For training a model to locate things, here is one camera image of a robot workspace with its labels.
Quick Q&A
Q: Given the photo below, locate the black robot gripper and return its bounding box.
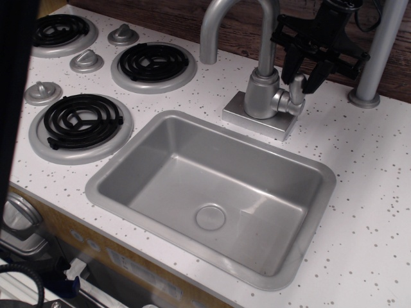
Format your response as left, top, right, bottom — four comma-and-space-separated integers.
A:
271, 6, 370, 94

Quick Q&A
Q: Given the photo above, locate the silver faucet lever handle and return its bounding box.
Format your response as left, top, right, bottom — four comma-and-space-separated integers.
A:
271, 73, 307, 116

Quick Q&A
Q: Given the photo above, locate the grey vertical support pole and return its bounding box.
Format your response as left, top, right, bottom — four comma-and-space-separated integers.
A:
348, 0, 408, 109

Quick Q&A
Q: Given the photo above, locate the silver curved faucet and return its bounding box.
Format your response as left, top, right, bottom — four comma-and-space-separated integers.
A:
199, 0, 299, 142

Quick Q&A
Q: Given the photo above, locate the back right stove burner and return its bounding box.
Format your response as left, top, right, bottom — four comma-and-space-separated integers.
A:
110, 42, 197, 94

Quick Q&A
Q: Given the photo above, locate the stove burner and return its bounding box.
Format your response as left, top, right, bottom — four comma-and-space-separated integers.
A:
28, 94, 134, 166
31, 14, 98, 58
110, 42, 197, 94

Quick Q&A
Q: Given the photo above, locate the grey rectangular sink basin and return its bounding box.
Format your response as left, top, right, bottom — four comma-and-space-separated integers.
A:
85, 110, 337, 291

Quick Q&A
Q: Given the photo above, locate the top silver stove knob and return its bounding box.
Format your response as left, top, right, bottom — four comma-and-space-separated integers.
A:
107, 24, 139, 46

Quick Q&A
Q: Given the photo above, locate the silver stove knob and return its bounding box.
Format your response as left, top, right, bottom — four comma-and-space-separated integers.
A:
107, 24, 139, 46
69, 49, 104, 74
24, 81, 62, 107

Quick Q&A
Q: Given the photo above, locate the middle silver stove knob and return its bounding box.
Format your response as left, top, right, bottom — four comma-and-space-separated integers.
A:
69, 49, 104, 74

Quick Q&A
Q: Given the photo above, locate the front right stove burner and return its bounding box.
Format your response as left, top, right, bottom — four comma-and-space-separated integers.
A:
28, 94, 134, 166

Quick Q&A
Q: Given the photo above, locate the back left stove burner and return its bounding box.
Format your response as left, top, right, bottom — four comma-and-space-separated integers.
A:
31, 14, 98, 58

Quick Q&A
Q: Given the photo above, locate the lower silver stove knob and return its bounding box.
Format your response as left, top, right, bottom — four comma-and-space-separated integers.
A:
24, 81, 62, 107

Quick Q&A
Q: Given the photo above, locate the silver round oven dial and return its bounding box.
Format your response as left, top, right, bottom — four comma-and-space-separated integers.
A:
3, 192, 42, 241

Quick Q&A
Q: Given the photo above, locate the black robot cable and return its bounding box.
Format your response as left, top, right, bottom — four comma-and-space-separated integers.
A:
353, 0, 386, 33

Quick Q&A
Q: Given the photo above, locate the black floor cable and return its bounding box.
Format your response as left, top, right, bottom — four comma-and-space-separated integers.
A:
0, 261, 48, 308

